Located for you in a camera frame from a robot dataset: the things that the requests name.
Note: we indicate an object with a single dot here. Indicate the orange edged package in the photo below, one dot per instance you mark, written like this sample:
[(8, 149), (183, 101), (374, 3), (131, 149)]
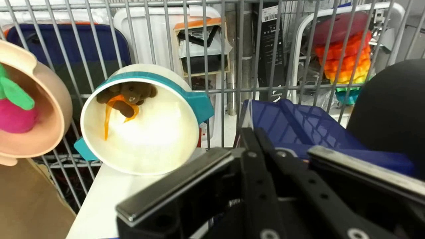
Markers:
[(200, 44)]

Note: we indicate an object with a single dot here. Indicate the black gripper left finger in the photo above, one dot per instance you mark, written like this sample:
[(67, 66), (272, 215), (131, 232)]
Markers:
[(176, 199)]

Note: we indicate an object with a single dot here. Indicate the white plastic storage container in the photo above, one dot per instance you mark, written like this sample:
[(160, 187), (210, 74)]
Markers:
[(53, 15), (150, 27)]

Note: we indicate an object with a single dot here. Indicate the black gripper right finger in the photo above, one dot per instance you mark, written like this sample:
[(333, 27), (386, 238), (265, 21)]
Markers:
[(353, 199)]

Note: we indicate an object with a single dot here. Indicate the white bowl with teal rim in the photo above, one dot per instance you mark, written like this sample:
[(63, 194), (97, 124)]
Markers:
[(150, 137)]

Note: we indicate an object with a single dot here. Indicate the purple toy with green leaves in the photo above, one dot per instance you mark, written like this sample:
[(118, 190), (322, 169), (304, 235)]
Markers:
[(14, 120)]

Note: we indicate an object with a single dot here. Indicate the dark red toy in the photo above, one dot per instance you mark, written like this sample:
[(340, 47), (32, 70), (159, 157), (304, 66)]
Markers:
[(340, 27)]

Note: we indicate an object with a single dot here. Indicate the pink plastic bowl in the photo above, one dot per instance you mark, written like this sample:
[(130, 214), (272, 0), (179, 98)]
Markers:
[(53, 110)]

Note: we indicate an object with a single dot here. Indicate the brown and orange toy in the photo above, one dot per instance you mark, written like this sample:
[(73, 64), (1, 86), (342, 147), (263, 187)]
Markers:
[(127, 93)]

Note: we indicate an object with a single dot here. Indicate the rainbow stacking toy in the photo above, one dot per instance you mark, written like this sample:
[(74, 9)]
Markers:
[(345, 61)]

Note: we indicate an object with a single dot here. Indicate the blue plastic bin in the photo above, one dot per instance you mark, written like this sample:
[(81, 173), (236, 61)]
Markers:
[(305, 124)]

